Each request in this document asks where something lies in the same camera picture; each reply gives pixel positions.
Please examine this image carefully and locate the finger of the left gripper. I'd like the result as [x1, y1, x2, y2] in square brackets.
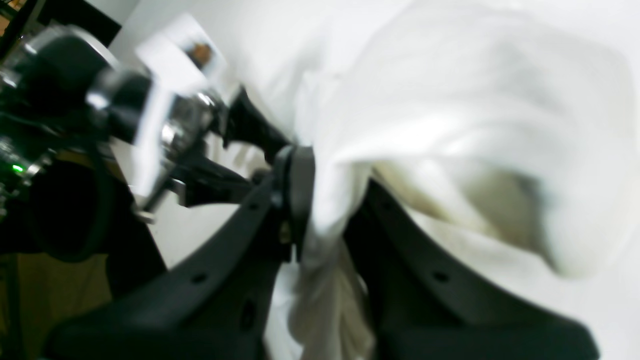
[222, 86, 290, 166]
[167, 155, 271, 208]

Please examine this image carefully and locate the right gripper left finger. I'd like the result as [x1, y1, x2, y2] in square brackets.
[42, 145, 314, 360]

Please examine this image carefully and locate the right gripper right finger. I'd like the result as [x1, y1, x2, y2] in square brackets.
[343, 181, 600, 360]

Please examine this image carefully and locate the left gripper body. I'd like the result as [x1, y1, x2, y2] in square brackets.
[87, 67, 226, 223]

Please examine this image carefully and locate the white t-shirt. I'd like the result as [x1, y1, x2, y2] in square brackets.
[192, 0, 639, 360]

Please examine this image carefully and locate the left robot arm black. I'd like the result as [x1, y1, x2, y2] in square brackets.
[1, 26, 291, 360]

